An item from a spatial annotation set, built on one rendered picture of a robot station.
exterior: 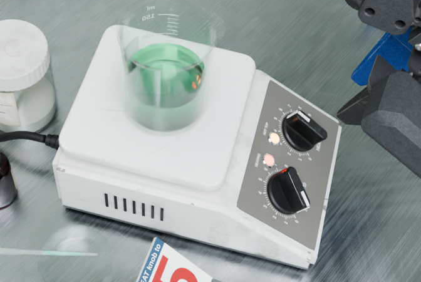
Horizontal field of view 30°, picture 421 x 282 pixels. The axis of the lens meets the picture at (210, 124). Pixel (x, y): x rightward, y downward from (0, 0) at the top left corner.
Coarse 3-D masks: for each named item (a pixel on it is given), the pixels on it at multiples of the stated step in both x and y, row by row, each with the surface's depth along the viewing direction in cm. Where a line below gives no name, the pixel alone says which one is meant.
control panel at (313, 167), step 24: (288, 96) 62; (264, 120) 59; (264, 144) 58; (288, 144) 60; (264, 168) 58; (312, 168) 60; (240, 192) 55; (264, 192) 57; (312, 192) 59; (264, 216) 56; (288, 216) 57; (312, 216) 58; (312, 240) 58
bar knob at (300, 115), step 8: (296, 112) 59; (288, 120) 60; (296, 120) 59; (304, 120) 59; (312, 120) 60; (288, 128) 60; (296, 128) 60; (304, 128) 60; (312, 128) 59; (320, 128) 60; (288, 136) 60; (296, 136) 60; (304, 136) 60; (312, 136) 60; (320, 136) 60; (296, 144) 60; (304, 144) 60; (312, 144) 61
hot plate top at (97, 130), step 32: (96, 64) 58; (224, 64) 59; (96, 96) 57; (224, 96) 57; (64, 128) 55; (96, 128) 55; (128, 128) 55; (192, 128) 56; (224, 128) 56; (96, 160) 54; (128, 160) 54; (160, 160) 54; (192, 160) 54; (224, 160) 54
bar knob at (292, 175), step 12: (288, 168) 57; (276, 180) 57; (288, 180) 56; (300, 180) 57; (276, 192) 57; (288, 192) 57; (300, 192) 56; (276, 204) 57; (288, 204) 57; (300, 204) 56
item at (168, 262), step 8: (160, 256) 56; (168, 256) 56; (176, 256) 57; (160, 264) 56; (168, 264) 56; (176, 264) 56; (184, 264) 57; (160, 272) 55; (168, 272) 56; (176, 272) 56; (184, 272) 57; (192, 272) 57; (152, 280) 55; (160, 280) 55; (168, 280) 56; (176, 280) 56; (184, 280) 57; (192, 280) 57; (200, 280) 58
